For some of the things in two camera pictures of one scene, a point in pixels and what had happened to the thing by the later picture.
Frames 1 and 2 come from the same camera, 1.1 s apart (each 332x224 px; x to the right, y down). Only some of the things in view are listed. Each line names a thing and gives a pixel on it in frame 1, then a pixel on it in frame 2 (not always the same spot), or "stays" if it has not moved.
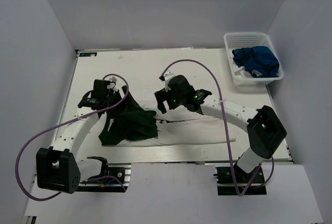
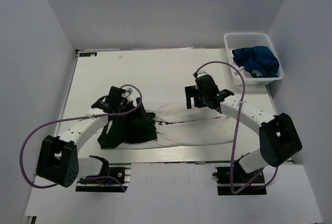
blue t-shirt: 259,59 stays
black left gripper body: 113,98 -> 125,105
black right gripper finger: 161,96 -> 190,92
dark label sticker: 87,54 stays
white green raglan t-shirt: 129,124 stays
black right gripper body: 175,100 -> 201,98
